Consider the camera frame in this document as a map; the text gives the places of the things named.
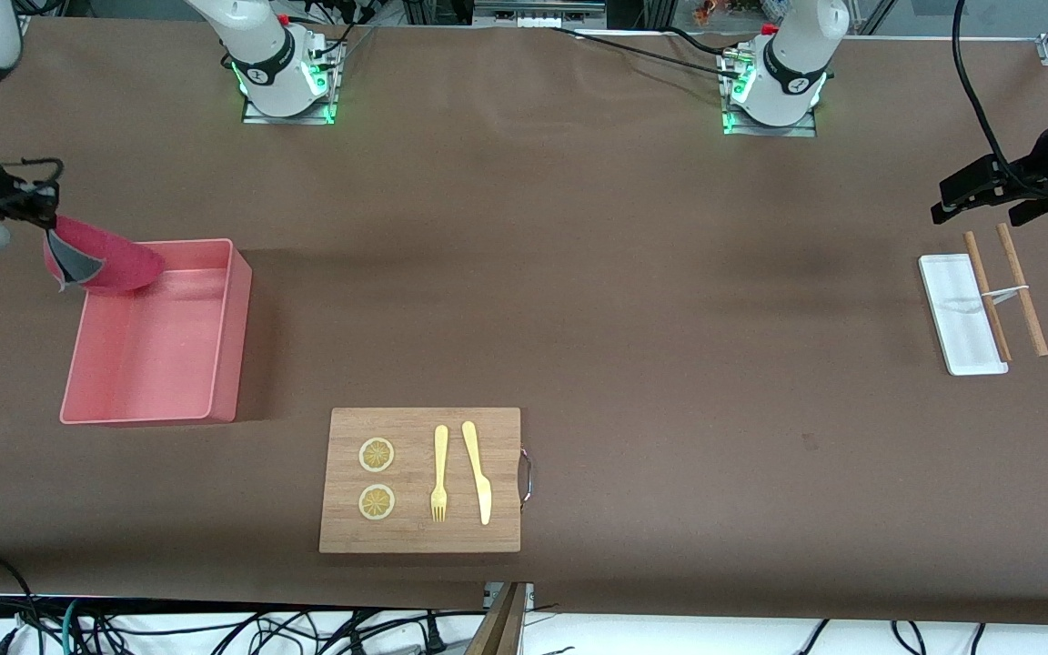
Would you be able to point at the black power plug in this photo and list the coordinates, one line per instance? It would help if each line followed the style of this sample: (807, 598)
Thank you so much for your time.
(434, 641)

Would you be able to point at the silver metal bracket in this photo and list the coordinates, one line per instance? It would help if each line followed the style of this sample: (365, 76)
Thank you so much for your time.
(490, 596)

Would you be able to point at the thin white strip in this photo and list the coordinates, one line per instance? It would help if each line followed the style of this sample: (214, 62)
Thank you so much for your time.
(1006, 292)

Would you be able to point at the pink plastic bin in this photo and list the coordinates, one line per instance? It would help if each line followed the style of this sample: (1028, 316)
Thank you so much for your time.
(151, 355)

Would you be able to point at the toy lemon slice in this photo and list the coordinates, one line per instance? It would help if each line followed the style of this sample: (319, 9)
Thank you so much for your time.
(377, 455)
(377, 502)

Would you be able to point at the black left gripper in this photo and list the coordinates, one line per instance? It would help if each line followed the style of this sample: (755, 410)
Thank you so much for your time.
(1039, 169)

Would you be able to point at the brown table cover sheet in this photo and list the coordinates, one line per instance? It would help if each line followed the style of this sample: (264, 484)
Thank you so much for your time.
(670, 318)

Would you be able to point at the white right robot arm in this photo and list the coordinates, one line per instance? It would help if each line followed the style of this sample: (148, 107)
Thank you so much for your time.
(260, 55)

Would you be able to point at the pink and grey microfibre cloth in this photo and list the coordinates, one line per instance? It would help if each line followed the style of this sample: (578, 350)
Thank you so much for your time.
(115, 259)

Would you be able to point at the wooden beam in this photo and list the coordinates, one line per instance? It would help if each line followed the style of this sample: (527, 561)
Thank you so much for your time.
(498, 632)

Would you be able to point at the grey power strip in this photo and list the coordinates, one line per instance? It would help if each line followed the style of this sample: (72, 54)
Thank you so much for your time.
(538, 14)

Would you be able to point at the yellow plastic fork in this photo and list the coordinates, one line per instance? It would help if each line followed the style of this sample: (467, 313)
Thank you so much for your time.
(440, 455)

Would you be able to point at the bamboo cutting board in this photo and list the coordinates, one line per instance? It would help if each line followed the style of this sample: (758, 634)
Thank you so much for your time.
(415, 537)

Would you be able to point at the yellow plastic knife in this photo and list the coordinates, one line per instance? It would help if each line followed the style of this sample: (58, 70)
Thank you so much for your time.
(478, 473)

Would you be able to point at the white rectangular tray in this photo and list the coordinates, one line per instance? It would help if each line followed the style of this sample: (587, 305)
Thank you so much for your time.
(956, 318)

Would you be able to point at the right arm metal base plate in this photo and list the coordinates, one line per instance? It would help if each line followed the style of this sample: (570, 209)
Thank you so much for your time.
(324, 111)

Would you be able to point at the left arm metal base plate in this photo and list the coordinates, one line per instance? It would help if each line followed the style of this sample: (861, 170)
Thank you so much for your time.
(801, 130)

